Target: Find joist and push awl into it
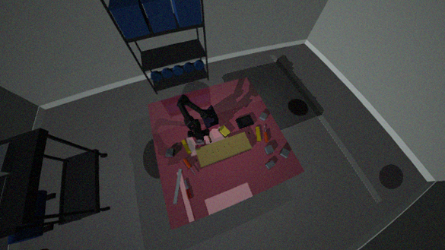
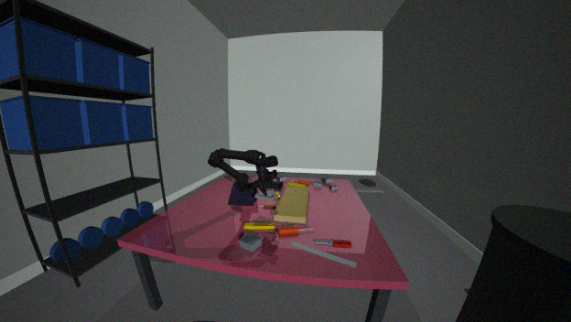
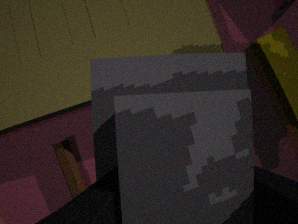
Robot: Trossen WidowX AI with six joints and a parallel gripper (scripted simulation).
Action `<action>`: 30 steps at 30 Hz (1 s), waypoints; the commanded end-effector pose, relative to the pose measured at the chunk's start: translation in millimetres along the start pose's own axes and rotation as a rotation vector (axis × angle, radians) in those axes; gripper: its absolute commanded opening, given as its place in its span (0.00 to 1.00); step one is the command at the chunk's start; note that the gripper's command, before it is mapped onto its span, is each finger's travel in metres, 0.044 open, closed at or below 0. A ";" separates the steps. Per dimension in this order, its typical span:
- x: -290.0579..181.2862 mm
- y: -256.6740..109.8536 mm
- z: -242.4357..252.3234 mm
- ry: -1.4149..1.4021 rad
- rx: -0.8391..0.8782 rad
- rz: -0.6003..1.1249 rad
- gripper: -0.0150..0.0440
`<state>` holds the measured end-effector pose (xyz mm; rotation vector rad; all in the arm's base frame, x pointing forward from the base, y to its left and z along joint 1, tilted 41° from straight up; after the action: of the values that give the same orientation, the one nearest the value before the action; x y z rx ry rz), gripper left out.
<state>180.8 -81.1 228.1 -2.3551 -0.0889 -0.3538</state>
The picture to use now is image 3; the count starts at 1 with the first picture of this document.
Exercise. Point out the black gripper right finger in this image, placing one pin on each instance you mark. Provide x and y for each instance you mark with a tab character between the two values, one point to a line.
275	198

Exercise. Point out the yellow bar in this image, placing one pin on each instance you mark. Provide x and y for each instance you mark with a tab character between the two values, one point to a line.
279	60

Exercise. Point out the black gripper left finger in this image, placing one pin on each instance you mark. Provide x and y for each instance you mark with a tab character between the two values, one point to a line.
99	204

